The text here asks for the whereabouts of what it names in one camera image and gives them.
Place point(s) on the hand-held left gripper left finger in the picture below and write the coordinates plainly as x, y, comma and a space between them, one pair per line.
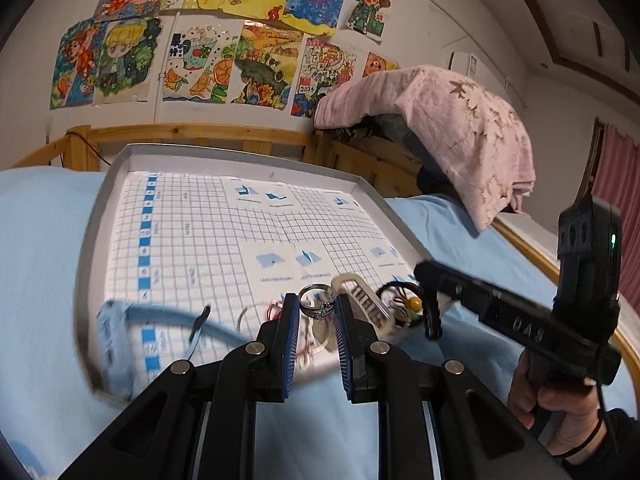
290, 350

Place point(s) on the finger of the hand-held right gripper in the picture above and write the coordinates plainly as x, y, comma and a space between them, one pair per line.
450, 285

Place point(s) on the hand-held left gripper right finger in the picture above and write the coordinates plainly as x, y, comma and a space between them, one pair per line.
345, 350

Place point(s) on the large silver hoop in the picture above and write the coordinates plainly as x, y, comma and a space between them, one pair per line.
241, 317
327, 341

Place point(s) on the small silver rings bunch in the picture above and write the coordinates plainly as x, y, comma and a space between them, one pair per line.
315, 305

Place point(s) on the grey cardboard tray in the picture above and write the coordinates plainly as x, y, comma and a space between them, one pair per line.
210, 240

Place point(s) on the person's right forearm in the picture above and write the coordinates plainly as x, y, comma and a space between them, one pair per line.
610, 442

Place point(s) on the person's right hand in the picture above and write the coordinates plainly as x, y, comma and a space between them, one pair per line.
575, 405

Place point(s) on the beige hair claw clip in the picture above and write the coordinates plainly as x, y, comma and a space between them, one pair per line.
360, 295

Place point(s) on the pink curtain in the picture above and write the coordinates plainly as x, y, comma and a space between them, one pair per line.
617, 170

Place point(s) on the dark cloth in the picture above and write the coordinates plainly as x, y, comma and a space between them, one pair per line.
400, 135

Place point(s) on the pink flowered blanket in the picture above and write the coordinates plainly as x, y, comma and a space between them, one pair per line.
450, 125

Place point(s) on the white air conditioner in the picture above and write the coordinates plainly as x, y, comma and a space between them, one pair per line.
480, 65

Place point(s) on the wooden bed frame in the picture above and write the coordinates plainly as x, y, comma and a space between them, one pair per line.
200, 133

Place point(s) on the group of colourful wall drawings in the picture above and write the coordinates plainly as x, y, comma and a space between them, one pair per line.
210, 35

